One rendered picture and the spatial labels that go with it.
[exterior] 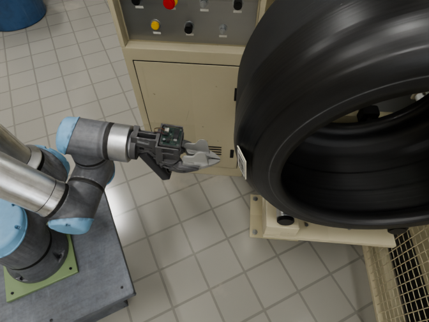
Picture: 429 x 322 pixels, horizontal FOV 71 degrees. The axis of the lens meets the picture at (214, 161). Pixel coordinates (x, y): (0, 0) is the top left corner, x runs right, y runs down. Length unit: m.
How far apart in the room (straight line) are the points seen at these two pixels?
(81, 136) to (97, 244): 0.52
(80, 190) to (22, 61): 2.45
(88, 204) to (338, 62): 0.62
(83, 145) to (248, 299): 1.19
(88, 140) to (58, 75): 2.16
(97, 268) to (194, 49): 0.88
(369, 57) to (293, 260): 1.43
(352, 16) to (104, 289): 0.98
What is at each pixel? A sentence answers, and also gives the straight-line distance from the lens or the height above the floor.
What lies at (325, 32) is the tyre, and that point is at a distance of 0.44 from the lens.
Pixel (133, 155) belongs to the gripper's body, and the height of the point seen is 1.06.
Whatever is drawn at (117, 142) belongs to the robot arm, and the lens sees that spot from 0.71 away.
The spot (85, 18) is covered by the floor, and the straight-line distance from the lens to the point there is 3.50.
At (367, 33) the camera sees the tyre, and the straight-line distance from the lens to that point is 0.43.
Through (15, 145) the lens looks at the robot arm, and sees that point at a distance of 0.98.
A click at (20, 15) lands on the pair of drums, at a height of 0.13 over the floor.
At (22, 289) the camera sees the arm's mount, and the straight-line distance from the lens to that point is 1.20.
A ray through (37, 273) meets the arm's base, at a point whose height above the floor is 0.66.
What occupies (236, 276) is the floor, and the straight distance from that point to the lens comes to 1.68.
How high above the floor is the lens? 1.62
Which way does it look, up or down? 55 degrees down
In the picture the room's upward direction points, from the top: straight up
